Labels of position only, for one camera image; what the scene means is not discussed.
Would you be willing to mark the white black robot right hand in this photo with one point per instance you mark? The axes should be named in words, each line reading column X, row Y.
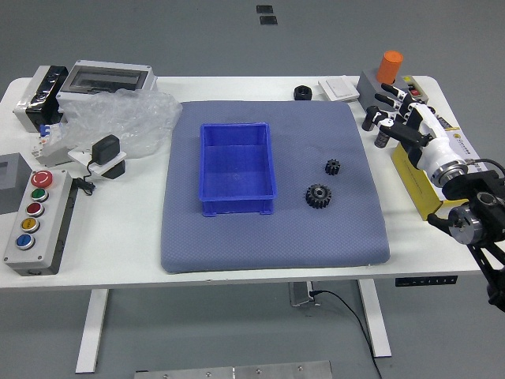
column 432, row 146

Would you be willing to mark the small black gear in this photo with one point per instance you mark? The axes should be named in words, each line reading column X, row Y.
column 333, row 167

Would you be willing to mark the big black gear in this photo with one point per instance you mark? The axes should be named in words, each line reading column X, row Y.
column 318, row 196

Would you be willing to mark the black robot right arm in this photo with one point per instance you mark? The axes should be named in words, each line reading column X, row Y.
column 473, row 185

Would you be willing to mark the yellow white carton box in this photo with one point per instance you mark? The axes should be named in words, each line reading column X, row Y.
column 418, row 181

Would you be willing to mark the blue plastic box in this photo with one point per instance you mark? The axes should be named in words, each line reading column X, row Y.
column 236, row 166

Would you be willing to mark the grey under-table control box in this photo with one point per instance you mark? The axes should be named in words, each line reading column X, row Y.
column 300, row 294

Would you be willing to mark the grey clear-lid distribution box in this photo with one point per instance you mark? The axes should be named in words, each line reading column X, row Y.
column 106, row 77

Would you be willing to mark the grey five-button control box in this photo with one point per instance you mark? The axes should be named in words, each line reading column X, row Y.
column 47, row 221

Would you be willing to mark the small grey box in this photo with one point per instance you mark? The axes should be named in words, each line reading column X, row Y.
column 12, row 185

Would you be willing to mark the black cylindrical capacitor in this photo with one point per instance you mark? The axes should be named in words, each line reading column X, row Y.
column 369, row 123
column 382, row 139

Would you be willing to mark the grey block base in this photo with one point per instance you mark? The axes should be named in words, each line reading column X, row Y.
column 369, row 85

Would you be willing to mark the orange cylinder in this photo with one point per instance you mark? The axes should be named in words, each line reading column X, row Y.
column 389, row 66

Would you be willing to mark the black table control panel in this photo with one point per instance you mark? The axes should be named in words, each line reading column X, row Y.
column 426, row 281

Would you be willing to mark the white table leg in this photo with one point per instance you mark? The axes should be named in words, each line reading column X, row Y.
column 375, row 316
column 92, row 331

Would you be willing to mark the blue-grey padded mat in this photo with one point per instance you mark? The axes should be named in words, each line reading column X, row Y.
column 276, row 245

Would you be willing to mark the black floor plate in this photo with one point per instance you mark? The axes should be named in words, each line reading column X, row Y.
column 268, row 20
column 264, row 9

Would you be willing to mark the clear plastic bag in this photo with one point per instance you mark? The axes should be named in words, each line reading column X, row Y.
column 118, row 114

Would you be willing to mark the black power adapter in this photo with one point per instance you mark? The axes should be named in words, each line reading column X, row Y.
column 105, row 149

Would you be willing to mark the white socket plate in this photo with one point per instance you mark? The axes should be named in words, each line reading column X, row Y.
column 79, row 154

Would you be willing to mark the white circuit breaker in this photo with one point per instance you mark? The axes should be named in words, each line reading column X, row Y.
column 45, row 138

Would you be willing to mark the grey red-button switch box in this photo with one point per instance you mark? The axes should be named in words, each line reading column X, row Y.
column 414, row 85

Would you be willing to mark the white wall switch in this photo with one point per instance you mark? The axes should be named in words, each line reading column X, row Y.
column 338, row 88

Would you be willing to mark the metal base plate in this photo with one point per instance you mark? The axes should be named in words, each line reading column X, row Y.
column 236, row 371

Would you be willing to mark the black and white enclosure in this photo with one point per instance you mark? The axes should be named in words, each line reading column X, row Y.
column 27, row 106

